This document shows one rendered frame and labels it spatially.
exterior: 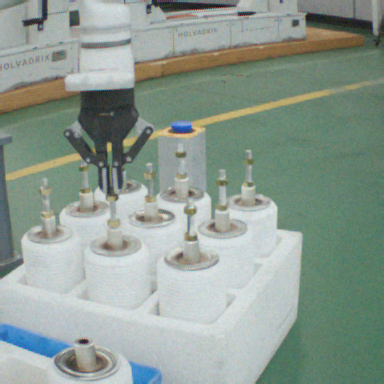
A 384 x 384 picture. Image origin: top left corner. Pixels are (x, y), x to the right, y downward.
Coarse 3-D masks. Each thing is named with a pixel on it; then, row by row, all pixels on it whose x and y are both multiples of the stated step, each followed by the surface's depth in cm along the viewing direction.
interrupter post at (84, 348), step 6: (78, 342) 74; (84, 342) 75; (90, 342) 74; (78, 348) 74; (84, 348) 74; (90, 348) 74; (78, 354) 74; (84, 354) 74; (90, 354) 74; (78, 360) 74; (84, 360) 74; (90, 360) 74; (84, 366) 74; (90, 366) 74
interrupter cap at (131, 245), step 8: (96, 240) 108; (104, 240) 108; (128, 240) 108; (136, 240) 108; (96, 248) 105; (104, 248) 106; (128, 248) 105; (136, 248) 105; (112, 256) 103; (120, 256) 103
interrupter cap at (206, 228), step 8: (200, 224) 113; (208, 224) 113; (232, 224) 113; (240, 224) 113; (200, 232) 110; (208, 232) 110; (216, 232) 110; (224, 232) 111; (232, 232) 110; (240, 232) 110
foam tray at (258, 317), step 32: (288, 256) 121; (0, 288) 109; (32, 288) 109; (256, 288) 109; (288, 288) 124; (0, 320) 111; (32, 320) 108; (64, 320) 105; (96, 320) 102; (128, 320) 100; (160, 320) 100; (224, 320) 99; (256, 320) 108; (288, 320) 128; (128, 352) 102; (160, 352) 100; (192, 352) 97; (224, 352) 96; (256, 352) 111
